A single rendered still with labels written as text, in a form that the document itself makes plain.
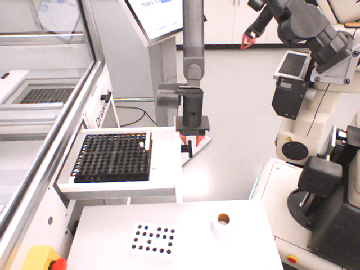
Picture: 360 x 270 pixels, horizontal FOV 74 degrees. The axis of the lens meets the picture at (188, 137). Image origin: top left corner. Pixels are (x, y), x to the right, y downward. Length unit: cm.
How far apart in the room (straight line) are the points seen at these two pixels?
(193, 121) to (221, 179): 120
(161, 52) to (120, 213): 109
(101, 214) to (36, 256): 25
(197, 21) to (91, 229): 66
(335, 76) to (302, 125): 30
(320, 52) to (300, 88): 22
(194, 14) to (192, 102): 22
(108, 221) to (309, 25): 77
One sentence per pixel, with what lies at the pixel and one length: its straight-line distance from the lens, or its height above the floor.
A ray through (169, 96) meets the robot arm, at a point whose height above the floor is 109.
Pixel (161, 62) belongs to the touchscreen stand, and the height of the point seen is 76.
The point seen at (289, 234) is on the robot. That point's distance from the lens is 139.
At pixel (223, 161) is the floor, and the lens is 197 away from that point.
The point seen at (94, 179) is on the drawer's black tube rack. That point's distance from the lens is 79.
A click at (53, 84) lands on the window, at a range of 80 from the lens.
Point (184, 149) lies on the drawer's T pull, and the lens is 76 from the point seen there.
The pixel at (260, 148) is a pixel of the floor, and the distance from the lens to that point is 215.
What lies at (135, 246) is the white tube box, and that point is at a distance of 73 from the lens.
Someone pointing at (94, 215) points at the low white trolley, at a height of 76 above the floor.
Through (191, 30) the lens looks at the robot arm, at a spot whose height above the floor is 123.
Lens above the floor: 144
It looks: 42 degrees down
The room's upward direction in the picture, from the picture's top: straight up
